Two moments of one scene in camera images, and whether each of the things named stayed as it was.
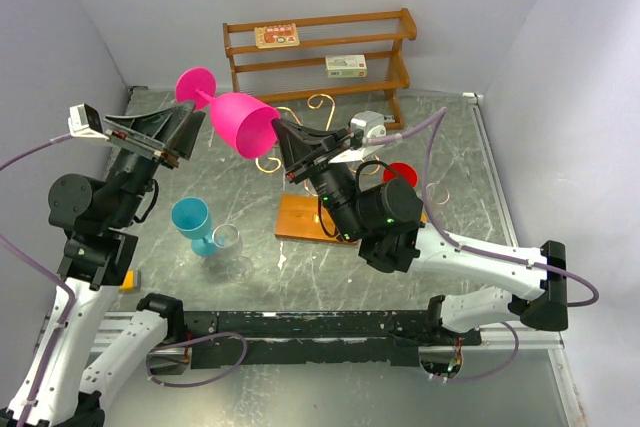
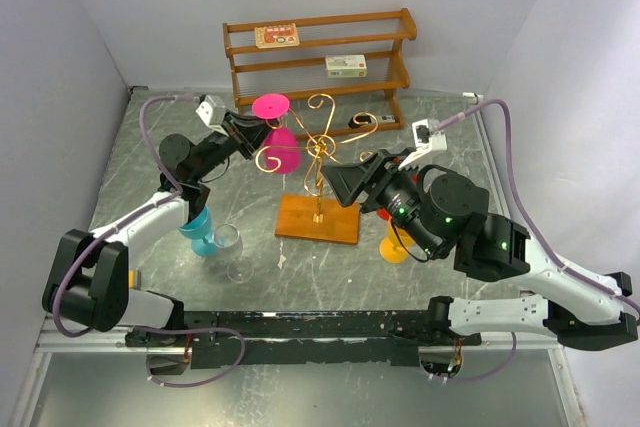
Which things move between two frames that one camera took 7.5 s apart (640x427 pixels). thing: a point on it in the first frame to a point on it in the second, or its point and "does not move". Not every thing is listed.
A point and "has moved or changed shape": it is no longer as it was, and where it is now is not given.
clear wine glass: x=240 y=269 does not move
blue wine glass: x=191 y=217 does not move
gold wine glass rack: x=305 y=217 does not move
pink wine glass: x=246 y=123 has moved or changed shape
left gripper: x=164 y=123 to x=253 y=130
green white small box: x=346 y=66 does not move
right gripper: x=301 y=157 to x=369 y=175
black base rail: x=310 y=340 does not move
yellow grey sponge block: x=132 y=282 does not move
